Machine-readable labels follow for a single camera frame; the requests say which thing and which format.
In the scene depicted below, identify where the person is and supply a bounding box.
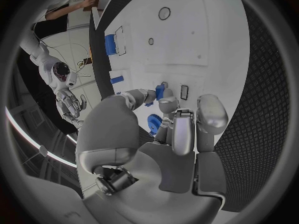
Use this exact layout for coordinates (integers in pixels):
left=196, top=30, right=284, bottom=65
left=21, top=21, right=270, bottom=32
left=31, top=0, right=99, bottom=39

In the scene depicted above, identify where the white task board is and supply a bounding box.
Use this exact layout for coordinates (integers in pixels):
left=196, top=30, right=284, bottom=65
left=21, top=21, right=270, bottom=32
left=103, top=0, right=251, bottom=148

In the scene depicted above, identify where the ridged blue block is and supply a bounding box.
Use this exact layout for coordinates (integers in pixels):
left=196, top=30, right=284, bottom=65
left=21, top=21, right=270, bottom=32
left=104, top=34, right=117, bottom=56

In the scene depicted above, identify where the white cable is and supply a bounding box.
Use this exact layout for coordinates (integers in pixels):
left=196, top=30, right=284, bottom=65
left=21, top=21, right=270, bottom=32
left=33, top=21, right=92, bottom=78

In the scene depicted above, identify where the blue gear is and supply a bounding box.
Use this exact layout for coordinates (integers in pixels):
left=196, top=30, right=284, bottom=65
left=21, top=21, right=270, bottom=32
left=146, top=113, right=163, bottom=136

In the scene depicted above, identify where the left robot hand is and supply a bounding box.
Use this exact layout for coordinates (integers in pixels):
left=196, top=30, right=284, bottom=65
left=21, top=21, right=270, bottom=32
left=75, top=88, right=229, bottom=224

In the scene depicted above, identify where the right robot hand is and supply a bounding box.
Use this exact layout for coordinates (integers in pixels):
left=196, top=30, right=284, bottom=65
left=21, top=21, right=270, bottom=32
left=55, top=88, right=88, bottom=128

